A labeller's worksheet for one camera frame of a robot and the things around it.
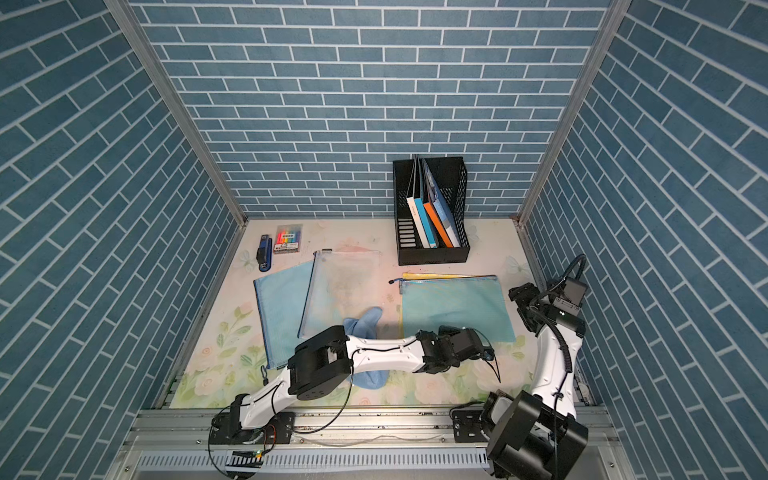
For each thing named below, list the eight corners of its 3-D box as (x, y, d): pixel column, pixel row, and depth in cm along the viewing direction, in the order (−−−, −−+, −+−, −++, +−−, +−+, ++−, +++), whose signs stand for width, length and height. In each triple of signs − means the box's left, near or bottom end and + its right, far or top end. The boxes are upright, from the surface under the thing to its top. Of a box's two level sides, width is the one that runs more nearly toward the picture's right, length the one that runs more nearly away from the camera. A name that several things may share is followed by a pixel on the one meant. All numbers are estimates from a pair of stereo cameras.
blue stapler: (260, 272, 106) (255, 264, 102) (263, 240, 116) (258, 231, 112) (271, 271, 107) (266, 262, 103) (273, 239, 117) (268, 230, 113)
